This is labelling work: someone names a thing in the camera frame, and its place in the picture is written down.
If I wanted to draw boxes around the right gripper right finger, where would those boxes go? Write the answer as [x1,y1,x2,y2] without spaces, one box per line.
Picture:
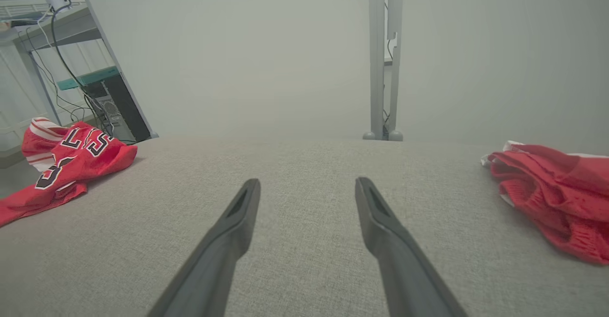
[354,177,469,317]

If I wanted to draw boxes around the grey desk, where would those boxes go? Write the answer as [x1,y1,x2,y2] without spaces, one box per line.
[0,3,103,127]

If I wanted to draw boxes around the grey partition end frame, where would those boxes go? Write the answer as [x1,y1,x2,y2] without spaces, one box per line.
[74,0,159,140]

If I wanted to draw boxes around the black computer tower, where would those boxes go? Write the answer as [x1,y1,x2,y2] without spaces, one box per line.
[83,72,152,144]

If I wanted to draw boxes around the red Bulls 23 jersey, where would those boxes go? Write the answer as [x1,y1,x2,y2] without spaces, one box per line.
[0,116,138,228]

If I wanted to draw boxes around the red shorts white side panel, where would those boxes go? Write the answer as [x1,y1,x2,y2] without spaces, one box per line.
[480,141,609,266]

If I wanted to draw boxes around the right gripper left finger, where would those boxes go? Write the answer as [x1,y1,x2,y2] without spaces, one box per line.
[147,179,261,317]

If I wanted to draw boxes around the teal board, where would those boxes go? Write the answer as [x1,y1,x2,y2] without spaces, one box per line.
[57,66,119,91]

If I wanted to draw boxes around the grey partition post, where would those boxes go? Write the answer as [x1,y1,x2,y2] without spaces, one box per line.
[386,0,404,141]
[363,0,387,141]

